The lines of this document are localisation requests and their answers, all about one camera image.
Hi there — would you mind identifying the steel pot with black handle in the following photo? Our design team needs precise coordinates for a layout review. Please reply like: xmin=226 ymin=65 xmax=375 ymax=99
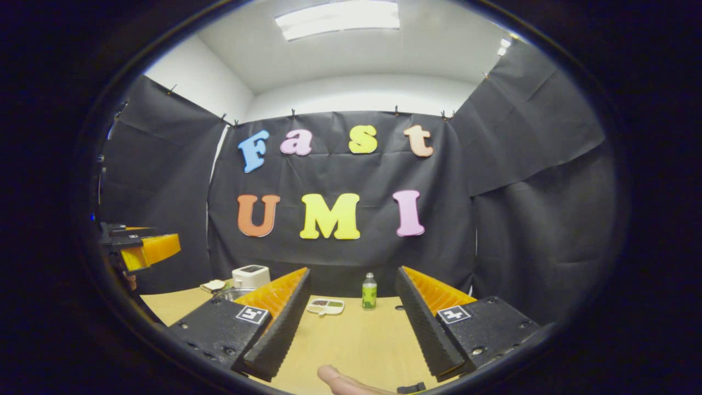
xmin=213 ymin=286 xmax=257 ymax=302

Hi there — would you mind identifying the large ceiling light panel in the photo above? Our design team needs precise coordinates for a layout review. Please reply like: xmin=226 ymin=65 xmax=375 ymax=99
xmin=274 ymin=0 xmax=401 ymax=42

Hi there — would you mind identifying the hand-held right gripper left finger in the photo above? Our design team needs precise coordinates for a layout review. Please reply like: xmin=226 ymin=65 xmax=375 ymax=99
xmin=170 ymin=267 xmax=312 ymax=383

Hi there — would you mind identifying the green drink bottle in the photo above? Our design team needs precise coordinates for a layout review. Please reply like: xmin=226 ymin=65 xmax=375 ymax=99
xmin=362 ymin=273 xmax=378 ymax=311

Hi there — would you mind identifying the white toaster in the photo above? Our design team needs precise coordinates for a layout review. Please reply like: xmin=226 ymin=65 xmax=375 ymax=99
xmin=232 ymin=265 xmax=271 ymax=289

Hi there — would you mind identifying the white divided dish of beans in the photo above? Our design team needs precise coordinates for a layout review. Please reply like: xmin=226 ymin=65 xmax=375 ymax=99
xmin=306 ymin=298 xmax=346 ymax=316

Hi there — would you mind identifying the row of small cloth clips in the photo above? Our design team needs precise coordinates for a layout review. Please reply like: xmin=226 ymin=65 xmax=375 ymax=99
xmin=165 ymin=69 xmax=491 ymax=128

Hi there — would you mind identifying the black backdrop cloth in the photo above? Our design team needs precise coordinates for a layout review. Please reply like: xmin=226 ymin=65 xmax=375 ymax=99
xmin=99 ymin=41 xmax=620 ymax=330

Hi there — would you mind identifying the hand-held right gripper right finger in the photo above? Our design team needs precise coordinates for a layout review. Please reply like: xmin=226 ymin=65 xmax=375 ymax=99
xmin=395 ymin=266 xmax=541 ymax=383

